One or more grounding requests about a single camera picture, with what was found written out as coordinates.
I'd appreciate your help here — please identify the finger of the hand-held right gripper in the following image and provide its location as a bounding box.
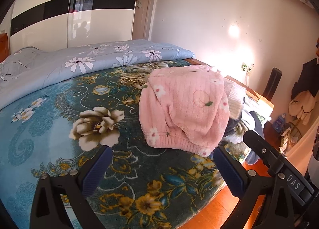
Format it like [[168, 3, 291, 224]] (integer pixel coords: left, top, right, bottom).
[[243, 130, 286, 176]]

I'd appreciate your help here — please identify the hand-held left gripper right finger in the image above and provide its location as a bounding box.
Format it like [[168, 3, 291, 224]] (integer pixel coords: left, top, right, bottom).
[[213, 146, 303, 229]]

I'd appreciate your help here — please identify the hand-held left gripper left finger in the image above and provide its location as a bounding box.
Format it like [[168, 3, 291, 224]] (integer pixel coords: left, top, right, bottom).
[[30, 145, 114, 229]]

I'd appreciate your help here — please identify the pink fleece floral garment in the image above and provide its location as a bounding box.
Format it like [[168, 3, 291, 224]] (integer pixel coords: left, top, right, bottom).
[[139, 66, 230, 157]]

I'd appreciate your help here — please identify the dark fleece garment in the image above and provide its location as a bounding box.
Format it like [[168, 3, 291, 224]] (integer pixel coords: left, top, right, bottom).
[[222, 94, 266, 166]]

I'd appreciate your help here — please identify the blue detergent bottle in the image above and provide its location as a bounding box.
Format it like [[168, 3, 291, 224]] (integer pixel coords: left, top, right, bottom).
[[274, 113, 287, 132]]

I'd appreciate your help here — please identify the white knit garment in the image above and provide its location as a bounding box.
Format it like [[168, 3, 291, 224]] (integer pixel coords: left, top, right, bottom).
[[223, 77, 247, 120]]

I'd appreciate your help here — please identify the hanging cream garment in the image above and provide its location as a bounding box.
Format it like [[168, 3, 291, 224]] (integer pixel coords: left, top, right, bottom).
[[289, 91, 318, 126]]

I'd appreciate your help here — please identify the black tower fan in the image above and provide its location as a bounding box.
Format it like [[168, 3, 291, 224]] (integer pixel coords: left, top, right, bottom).
[[264, 68, 283, 102]]

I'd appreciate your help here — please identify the teal floral plush blanket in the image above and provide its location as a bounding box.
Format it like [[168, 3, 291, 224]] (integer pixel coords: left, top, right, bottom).
[[0, 59, 250, 229]]

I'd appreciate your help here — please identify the hanging black jacket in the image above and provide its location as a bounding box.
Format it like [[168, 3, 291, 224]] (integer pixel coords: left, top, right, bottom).
[[291, 58, 319, 100]]

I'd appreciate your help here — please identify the blue daisy print quilt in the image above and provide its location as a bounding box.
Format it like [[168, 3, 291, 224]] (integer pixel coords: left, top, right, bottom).
[[0, 39, 196, 110]]

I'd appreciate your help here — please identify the blue daisy print pillow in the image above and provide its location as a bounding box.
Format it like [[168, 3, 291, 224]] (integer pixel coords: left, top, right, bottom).
[[0, 47, 48, 82]]

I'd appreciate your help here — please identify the white wardrobe with black stripe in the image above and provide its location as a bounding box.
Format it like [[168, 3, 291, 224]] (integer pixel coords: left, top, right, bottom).
[[10, 0, 144, 52]]

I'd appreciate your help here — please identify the wooden bed headboard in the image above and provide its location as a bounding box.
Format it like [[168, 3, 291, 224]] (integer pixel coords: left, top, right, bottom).
[[0, 33, 10, 63]]

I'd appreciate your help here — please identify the beige room door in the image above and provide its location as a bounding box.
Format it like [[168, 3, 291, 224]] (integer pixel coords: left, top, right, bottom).
[[132, 0, 153, 41]]

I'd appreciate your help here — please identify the black power cable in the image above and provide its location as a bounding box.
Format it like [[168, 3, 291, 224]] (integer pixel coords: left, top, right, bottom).
[[246, 69, 263, 100]]

